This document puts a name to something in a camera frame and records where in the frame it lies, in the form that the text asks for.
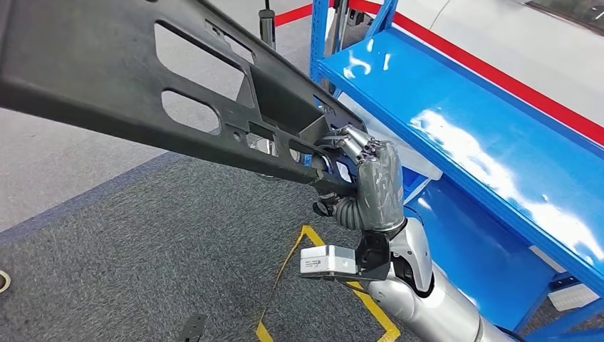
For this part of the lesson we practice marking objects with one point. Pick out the black plastic panel part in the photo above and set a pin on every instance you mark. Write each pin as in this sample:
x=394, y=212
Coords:
x=94, y=71

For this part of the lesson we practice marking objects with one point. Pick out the white car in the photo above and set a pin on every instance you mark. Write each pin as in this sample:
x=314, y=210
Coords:
x=495, y=37

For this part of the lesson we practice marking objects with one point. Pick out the pale tape roll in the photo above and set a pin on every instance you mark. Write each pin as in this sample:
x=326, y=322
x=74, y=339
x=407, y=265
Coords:
x=3, y=282

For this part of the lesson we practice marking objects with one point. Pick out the blue metal shelf rack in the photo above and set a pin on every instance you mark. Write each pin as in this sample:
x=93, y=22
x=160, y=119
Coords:
x=472, y=94

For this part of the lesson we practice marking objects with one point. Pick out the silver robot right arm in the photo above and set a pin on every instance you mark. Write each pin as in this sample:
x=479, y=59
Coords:
x=424, y=307

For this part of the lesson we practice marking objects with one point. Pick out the black stanchion post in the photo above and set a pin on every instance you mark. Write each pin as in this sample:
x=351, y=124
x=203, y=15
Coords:
x=267, y=28

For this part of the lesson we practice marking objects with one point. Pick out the red barrier belt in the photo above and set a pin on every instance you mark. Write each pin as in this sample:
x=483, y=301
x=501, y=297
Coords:
x=519, y=85

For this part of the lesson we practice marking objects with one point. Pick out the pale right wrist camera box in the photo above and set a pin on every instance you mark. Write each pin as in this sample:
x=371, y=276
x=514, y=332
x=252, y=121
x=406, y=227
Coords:
x=328, y=259

